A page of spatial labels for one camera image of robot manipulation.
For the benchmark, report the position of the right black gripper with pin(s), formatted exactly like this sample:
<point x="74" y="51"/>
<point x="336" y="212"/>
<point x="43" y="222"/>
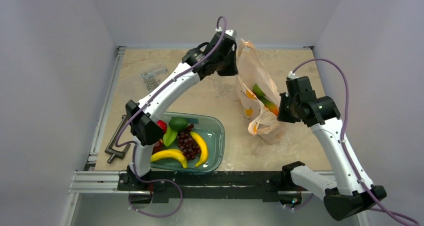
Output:
<point x="284" y="107"/>

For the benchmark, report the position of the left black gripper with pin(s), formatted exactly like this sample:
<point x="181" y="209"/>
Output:
<point x="233" y="70"/>

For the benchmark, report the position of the orange plastic bag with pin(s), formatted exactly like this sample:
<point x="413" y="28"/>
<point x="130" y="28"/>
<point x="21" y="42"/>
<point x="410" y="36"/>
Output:
<point x="261" y="121"/>

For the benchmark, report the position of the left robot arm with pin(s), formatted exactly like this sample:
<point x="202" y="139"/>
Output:
<point x="195" y="65"/>

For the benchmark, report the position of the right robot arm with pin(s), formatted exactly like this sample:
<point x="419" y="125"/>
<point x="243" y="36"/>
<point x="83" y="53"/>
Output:
<point x="352" y="191"/>

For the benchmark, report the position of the green orange fake mango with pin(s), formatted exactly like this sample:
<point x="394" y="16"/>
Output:
<point x="270" y="105"/>

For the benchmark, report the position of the green fake fruit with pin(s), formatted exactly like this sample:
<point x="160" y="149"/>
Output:
<point x="258" y="91"/>

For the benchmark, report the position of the green fake lime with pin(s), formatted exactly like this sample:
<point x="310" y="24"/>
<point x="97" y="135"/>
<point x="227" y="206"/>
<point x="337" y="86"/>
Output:
<point x="178" y="124"/>

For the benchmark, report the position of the right yellow fake banana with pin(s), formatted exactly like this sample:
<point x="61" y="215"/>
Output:
<point x="204" y="152"/>

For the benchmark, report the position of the yellow fake banana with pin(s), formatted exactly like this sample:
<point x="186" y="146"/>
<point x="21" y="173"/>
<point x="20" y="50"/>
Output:
<point x="170" y="153"/>
<point x="204" y="152"/>

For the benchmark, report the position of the red fake apple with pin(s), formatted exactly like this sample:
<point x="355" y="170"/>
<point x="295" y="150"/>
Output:
<point x="162" y="125"/>

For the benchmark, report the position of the purple fake grape bunch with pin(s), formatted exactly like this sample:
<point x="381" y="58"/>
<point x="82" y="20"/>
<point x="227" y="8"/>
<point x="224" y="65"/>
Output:
<point x="187" y="144"/>

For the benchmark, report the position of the green fake leaf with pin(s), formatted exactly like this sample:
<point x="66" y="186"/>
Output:
<point x="169" y="137"/>

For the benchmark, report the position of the front yellow fake banana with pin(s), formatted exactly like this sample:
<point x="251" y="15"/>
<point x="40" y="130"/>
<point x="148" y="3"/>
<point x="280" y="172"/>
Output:
<point x="170" y="153"/>

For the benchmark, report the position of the dark red fake plum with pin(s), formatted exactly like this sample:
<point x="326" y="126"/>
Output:
<point x="158" y="146"/>

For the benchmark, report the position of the teal plastic tray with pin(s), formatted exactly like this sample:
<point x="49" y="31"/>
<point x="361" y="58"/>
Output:
<point x="211" y="130"/>

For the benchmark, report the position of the clear screw box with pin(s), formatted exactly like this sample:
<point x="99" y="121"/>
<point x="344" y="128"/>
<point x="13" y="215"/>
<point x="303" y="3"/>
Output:
<point x="153" y="76"/>

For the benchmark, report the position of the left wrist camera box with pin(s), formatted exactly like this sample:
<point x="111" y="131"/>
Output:
<point x="230" y="35"/>

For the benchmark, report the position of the black base frame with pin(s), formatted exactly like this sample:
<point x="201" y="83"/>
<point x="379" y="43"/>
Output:
<point x="160" y="186"/>

